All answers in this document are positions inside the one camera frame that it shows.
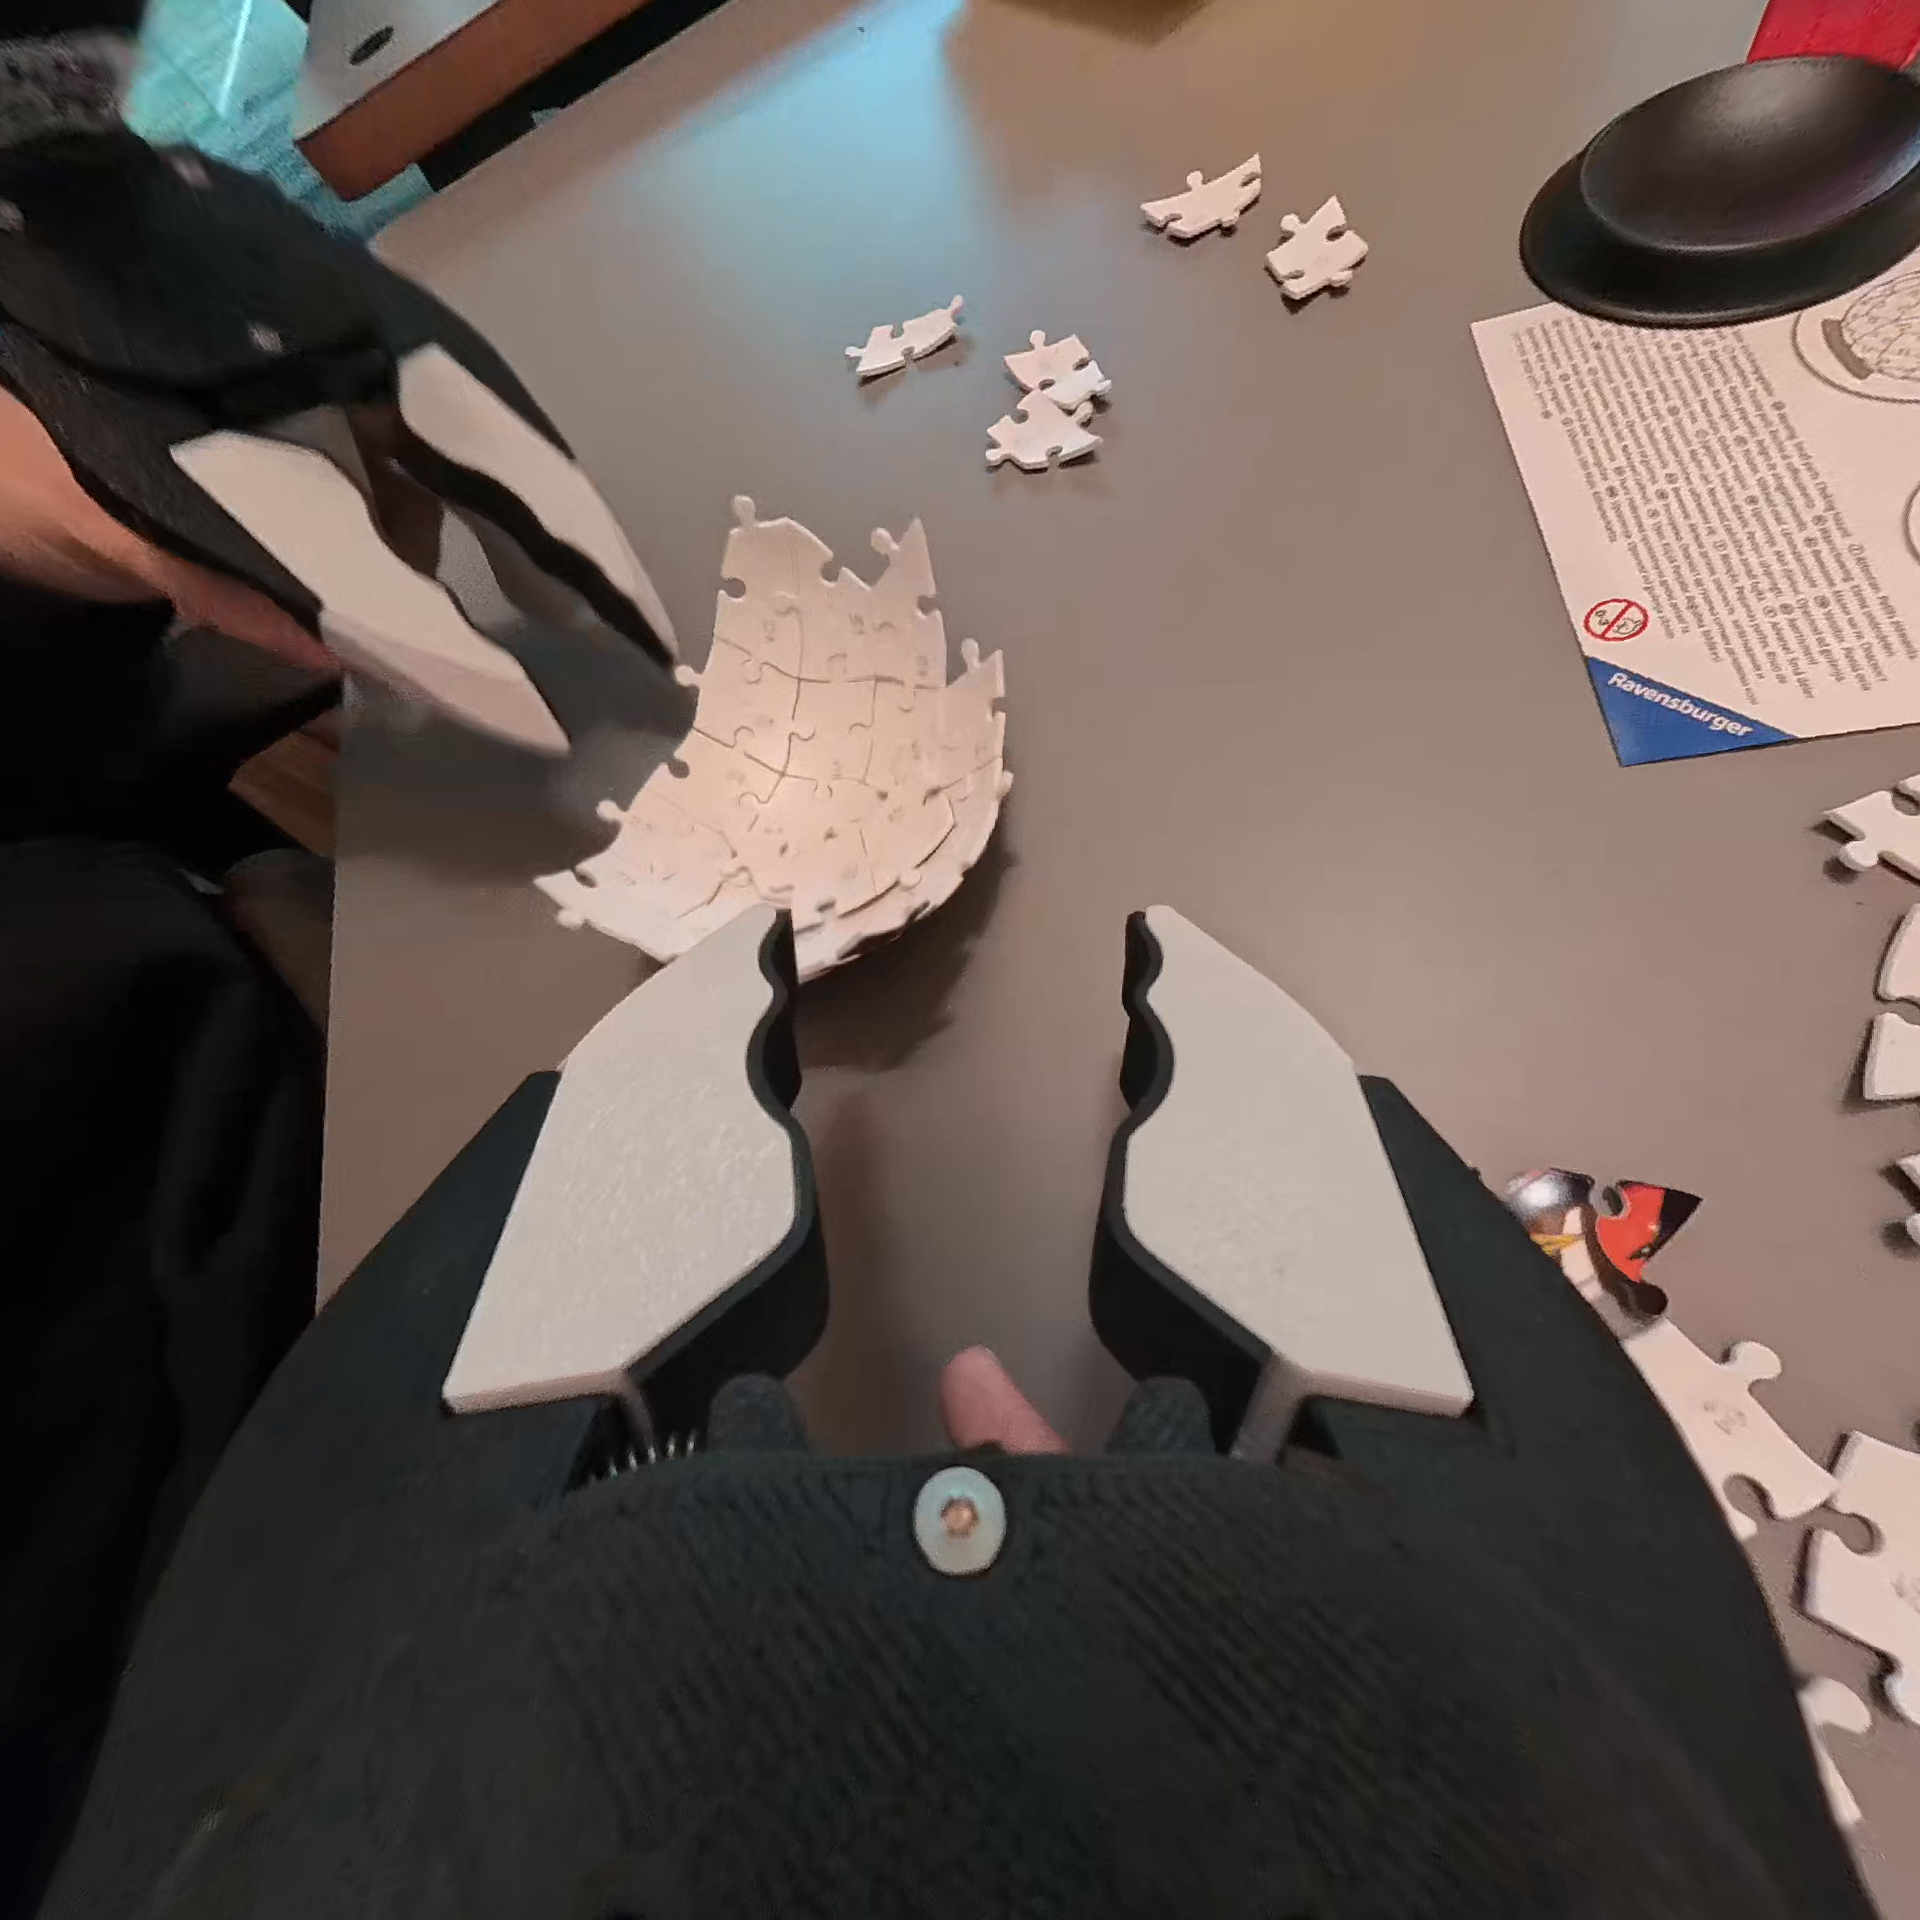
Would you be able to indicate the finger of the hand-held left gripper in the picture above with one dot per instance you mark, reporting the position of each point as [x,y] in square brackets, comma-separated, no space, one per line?
[525,464]
[376,586]

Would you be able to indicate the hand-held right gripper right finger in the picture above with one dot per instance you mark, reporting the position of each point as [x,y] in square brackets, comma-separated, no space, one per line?
[1277,1200]

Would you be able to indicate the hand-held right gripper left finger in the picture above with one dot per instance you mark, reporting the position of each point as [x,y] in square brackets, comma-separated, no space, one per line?
[646,1200]

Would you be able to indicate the partly built white puzzle ball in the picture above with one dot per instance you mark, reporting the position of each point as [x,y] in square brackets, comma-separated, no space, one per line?
[811,749]

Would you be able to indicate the colourful puzzle piece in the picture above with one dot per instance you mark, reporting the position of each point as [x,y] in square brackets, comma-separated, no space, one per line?
[1635,1222]

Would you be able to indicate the pile of white puzzle pieces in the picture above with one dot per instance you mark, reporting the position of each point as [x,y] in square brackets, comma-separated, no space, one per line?
[1724,1418]

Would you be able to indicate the printed puzzle instruction leaflet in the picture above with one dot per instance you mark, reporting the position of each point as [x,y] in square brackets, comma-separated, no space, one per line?
[1724,524]

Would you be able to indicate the black dome puzzle stand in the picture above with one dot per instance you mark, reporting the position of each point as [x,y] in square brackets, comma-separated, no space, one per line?
[1724,194]

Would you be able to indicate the person's left hand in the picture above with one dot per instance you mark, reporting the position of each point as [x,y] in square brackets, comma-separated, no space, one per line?
[91,524]

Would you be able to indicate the grey table with wooden edge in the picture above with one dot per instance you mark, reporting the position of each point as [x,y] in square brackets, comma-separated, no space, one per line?
[494,90]

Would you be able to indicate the red plastic clip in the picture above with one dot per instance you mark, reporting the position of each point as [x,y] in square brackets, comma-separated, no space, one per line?
[1845,28]

